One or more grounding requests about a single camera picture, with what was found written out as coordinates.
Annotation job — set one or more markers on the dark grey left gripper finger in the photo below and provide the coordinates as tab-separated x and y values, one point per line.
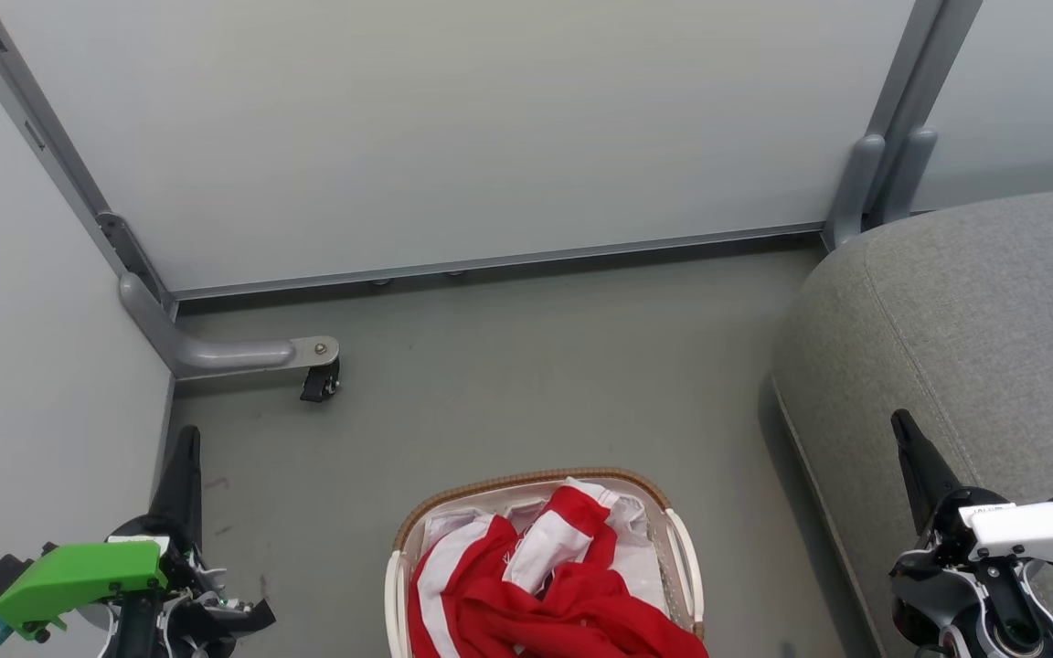
181	484

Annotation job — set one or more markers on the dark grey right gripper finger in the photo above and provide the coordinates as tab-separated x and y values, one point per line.
924	466

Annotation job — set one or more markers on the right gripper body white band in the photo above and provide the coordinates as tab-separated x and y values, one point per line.
1029	535

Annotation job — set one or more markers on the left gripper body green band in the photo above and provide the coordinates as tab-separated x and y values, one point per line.
79	576

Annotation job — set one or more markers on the red garment wide white band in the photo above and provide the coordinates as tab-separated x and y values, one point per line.
563	626

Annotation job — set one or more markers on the grey fabric sofa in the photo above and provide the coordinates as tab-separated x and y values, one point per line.
993	320

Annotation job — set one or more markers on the grey partition leg with caster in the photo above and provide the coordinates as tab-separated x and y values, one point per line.
216	352

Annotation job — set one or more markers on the black caster wheel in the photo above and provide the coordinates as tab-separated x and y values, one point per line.
319	384

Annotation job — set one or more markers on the grey curved partition leg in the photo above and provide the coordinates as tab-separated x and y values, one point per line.
851	192
909	174

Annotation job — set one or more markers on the white basket liner cloth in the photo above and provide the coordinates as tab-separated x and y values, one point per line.
647	574

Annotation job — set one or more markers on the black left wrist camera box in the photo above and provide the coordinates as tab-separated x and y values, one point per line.
1	576

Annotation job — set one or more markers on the grey metal partition post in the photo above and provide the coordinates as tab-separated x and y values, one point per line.
33	119
924	73

